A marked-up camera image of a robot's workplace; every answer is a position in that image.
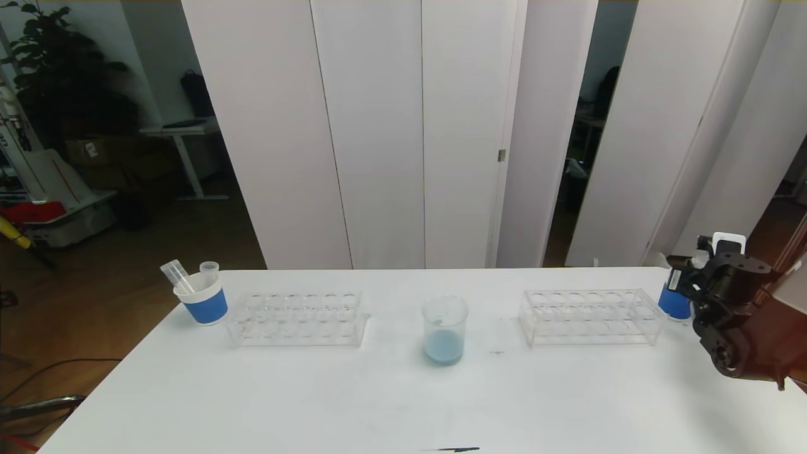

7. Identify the red pigment test tube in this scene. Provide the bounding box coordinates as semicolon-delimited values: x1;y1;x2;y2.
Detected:
160;259;196;296

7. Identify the clear plastic beaker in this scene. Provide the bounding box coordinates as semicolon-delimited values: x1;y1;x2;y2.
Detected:
421;294;469;368

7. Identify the clear acrylic test tube rack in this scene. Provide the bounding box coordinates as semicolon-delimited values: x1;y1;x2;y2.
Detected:
226;290;371;349
518;289;667;347

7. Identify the white folding partition screen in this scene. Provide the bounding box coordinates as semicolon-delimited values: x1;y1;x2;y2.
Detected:
564;0;807;275
182;0;598;271

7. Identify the blue sleeved white paper cup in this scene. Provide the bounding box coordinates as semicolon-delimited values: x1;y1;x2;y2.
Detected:
658;281;693;322
174;272;229;326

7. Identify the white office desk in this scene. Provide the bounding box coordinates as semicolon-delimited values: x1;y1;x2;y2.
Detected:
140;120;231;204

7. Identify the black bag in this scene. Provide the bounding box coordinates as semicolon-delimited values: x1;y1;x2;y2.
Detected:
182;72;217;122

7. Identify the brown cardboard box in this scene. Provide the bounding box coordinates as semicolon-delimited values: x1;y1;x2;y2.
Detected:
65;139;130;170

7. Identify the white machine base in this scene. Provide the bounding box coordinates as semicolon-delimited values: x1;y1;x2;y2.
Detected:
0;150;119;250

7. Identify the dark green potted plant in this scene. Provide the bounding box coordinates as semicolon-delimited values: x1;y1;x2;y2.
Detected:
0;0;141;152

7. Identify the yellow tool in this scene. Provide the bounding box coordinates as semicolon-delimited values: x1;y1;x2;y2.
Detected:
0;216;33;252

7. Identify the reddish brown metal stand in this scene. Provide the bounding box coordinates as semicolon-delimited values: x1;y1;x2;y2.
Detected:
775;211;807;278

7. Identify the grey metal floor bar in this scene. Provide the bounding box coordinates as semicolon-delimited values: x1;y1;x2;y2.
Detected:
0;396;87;424

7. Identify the white upright machine column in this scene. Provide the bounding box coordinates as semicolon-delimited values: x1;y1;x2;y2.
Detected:
0;82;32;202

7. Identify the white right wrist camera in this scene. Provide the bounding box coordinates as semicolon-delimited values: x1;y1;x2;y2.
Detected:
697;232;747;256

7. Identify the black floor cable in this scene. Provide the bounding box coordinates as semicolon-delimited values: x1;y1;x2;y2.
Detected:
0;359;124;404

